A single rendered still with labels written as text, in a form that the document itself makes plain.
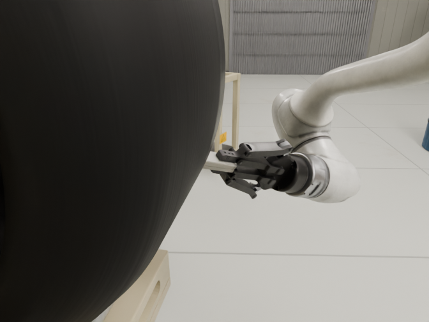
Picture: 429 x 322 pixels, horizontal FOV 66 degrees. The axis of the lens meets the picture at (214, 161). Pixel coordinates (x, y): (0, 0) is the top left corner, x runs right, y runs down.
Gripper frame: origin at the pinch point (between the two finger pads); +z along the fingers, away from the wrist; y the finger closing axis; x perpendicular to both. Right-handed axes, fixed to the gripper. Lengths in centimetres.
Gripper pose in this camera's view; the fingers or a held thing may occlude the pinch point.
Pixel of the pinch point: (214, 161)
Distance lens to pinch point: 51.6
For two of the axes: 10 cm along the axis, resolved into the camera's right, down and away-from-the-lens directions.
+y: -4.9, 7.6, 4.3
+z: -7.6, -1.2, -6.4
